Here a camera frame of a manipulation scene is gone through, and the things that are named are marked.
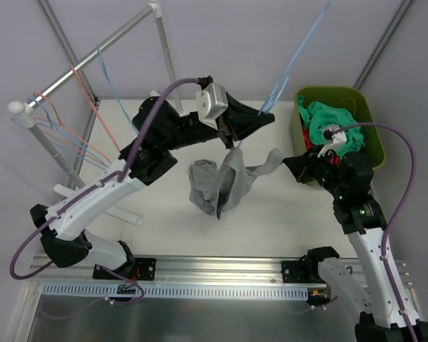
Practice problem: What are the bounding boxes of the green tank top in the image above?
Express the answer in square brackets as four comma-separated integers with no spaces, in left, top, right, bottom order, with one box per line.
[297,95,364,157]

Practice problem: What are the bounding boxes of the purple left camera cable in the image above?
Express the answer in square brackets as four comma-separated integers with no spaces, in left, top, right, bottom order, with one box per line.
[9,77,204,281]

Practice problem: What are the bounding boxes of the silver clothes rack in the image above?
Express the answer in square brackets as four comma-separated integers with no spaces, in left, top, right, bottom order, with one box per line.
[7,0,215,227]

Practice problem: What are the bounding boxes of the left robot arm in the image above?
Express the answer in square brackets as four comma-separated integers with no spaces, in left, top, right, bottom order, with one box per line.
[30,91,275,279]

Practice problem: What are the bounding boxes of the aluminium rail with cable duct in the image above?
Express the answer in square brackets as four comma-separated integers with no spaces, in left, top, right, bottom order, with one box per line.
[30,253,414,311]

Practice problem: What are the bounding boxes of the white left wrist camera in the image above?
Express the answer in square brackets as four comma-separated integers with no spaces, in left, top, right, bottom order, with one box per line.
[195,83,228,130]

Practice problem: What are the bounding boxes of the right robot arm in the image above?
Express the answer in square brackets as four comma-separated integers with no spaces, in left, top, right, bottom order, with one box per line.
[283,147,428,341]

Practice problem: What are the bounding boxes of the red tank top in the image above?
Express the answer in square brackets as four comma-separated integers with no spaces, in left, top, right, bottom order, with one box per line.
[302,128,314,151]

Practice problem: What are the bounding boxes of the grey tank top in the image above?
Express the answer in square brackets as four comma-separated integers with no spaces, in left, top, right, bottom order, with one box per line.
[188,147,285,219]

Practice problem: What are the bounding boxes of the light blue wire hanger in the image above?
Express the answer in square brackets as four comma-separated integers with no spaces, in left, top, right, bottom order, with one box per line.
[11,95,110,168]

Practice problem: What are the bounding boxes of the olive green plastic basket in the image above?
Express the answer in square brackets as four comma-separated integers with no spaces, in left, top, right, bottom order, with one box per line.
[290,85,385,185]

